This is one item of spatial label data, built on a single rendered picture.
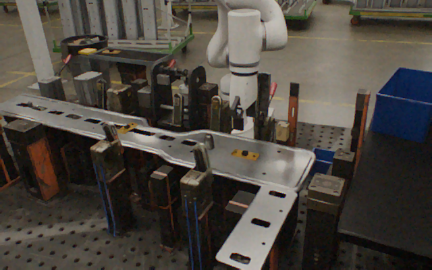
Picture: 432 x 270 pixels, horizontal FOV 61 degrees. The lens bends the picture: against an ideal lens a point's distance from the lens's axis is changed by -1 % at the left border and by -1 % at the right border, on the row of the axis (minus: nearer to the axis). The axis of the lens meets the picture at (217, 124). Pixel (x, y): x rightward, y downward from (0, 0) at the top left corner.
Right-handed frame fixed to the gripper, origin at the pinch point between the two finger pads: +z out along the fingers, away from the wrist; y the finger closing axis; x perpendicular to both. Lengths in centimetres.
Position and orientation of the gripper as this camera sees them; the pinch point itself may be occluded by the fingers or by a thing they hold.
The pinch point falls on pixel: (244, 120)
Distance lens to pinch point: 108.9
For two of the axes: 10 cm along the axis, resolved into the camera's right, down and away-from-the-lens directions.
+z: 0.4, 8.9, 4.5
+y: -4.5, 4.2, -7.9
